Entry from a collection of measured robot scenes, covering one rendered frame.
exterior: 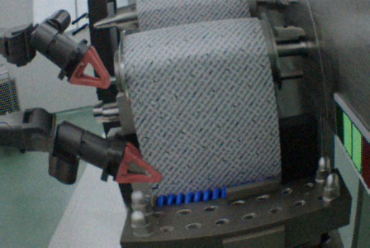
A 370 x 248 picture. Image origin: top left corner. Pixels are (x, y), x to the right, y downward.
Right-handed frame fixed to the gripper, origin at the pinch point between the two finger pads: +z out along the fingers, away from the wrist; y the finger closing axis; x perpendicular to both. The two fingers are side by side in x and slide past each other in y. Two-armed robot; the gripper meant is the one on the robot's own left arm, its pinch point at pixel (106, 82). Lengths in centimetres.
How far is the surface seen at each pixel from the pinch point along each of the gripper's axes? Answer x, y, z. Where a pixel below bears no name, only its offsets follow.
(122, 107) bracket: -2.8, -2.6, 5.2
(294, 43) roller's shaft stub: 25.4, 0.2, 23.4
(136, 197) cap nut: -10.0, 13.3, 13.8
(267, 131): 9.6, 5.7, 26.5
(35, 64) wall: -200, -555, -98
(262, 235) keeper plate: 0.7, 27.8, 30.5
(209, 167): -0.9, 5.7, 22.0
